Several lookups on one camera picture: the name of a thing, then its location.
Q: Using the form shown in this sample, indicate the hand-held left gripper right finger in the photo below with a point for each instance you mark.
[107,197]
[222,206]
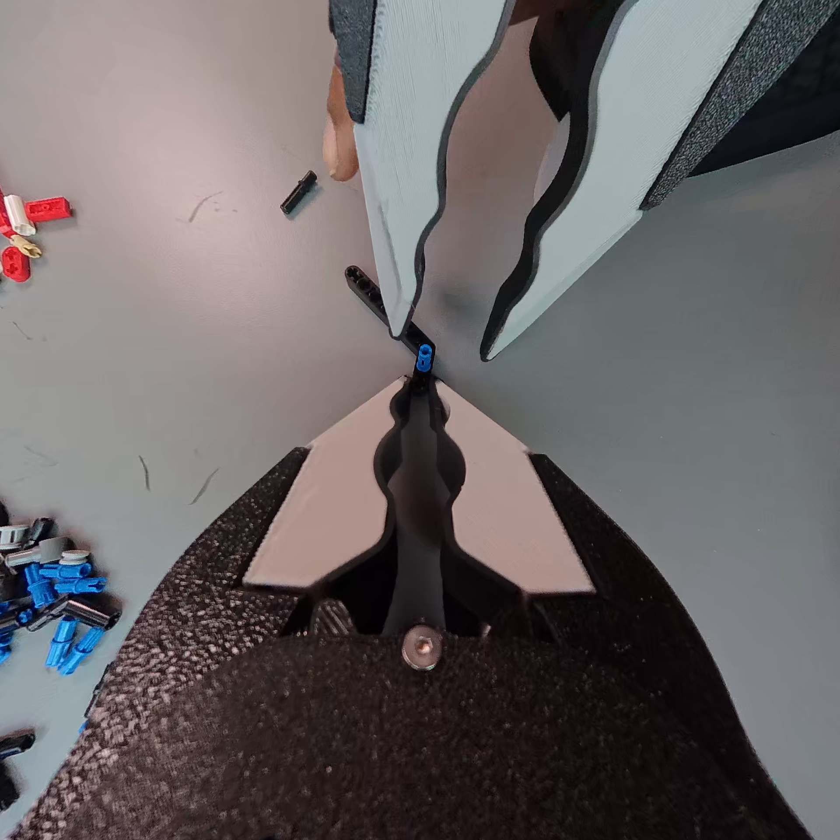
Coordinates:
[518,525]

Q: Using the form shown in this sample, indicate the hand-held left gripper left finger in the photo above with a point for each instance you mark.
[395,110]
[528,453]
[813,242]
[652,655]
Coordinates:
[315,518]

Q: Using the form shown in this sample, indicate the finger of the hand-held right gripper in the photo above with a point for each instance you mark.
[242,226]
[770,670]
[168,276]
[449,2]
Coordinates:
[413,131]
[623,164]

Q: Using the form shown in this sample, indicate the black bent beam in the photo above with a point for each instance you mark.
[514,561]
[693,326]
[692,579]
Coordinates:
[361,283]

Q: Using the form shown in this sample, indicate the blue pin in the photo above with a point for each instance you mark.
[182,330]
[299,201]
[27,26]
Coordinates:
[424,359]

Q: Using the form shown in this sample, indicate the grey desk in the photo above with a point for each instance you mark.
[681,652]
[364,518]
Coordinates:
[164,361]

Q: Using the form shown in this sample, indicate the person's right hand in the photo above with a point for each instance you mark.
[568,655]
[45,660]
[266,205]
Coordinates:
[340,131]

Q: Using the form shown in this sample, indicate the loose black pin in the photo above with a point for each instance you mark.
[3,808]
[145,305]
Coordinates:
[298,193]

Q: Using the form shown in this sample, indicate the pile of blue black pins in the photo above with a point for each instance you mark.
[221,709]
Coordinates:
[65,577]

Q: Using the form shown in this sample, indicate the pile of mixed building pieces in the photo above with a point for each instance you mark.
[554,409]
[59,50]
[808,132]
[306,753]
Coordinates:
[49,208]

